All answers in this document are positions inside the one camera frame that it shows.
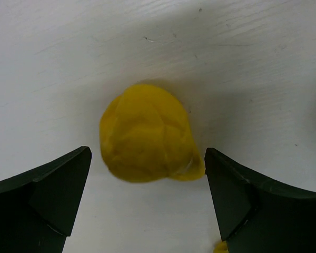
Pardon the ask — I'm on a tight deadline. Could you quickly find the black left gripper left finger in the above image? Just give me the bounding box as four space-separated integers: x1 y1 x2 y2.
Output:
0 146 92 252

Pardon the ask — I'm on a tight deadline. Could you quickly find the yellow fake lemon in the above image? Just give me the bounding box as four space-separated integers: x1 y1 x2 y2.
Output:
99 83 205 183

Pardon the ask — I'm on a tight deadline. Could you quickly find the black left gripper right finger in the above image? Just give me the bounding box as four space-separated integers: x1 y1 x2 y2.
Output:
204 148 316 252

